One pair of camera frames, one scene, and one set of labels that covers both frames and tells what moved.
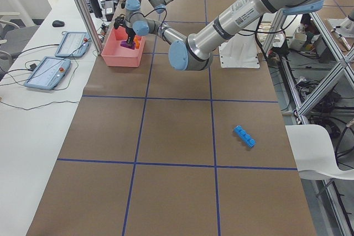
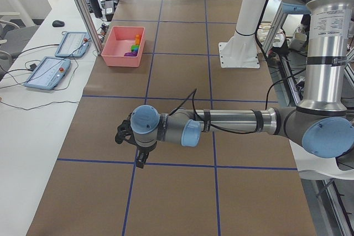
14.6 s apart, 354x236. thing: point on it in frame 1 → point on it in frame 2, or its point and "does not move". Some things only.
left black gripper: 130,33 → 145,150
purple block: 125,43 → 130,53
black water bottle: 93,1 does not move
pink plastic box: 113,54 does not move
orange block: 137,40 does not move
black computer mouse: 58,23 does not move
